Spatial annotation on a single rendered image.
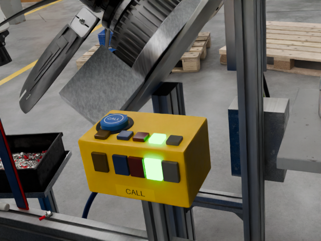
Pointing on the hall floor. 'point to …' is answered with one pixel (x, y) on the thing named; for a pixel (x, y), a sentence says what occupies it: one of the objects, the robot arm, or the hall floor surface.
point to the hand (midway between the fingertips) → (2, 56)
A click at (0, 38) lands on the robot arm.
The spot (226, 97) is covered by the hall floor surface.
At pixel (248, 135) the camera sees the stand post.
